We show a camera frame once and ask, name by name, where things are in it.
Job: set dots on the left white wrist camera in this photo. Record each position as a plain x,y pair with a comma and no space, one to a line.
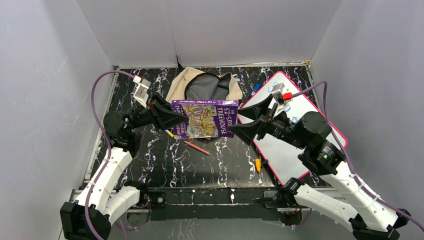
141,92

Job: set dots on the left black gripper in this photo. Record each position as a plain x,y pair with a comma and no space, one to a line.
154,112

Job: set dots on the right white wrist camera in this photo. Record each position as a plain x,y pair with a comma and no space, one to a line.
281,96

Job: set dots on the purple treehouse book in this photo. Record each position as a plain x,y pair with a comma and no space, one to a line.
206,118

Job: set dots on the yellow marker cap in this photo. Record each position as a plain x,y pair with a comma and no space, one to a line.
258,165

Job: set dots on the cream canvas student bag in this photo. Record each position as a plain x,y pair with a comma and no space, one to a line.
194,84

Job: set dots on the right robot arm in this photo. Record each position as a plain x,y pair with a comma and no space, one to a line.
360,212

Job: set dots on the red pencil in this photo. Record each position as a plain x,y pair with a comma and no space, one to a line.
197,148

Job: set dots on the white yellow highlighter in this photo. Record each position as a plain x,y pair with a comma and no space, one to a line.
169,133

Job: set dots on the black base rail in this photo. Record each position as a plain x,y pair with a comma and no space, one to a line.
222,203

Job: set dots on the pink framed whiteboard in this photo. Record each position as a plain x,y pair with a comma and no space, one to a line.
297,141

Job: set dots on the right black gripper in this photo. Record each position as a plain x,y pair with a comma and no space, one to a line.
262,116

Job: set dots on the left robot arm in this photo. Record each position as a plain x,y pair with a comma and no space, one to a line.
94,211

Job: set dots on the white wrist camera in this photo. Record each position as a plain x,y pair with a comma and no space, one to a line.
281,96
141,92

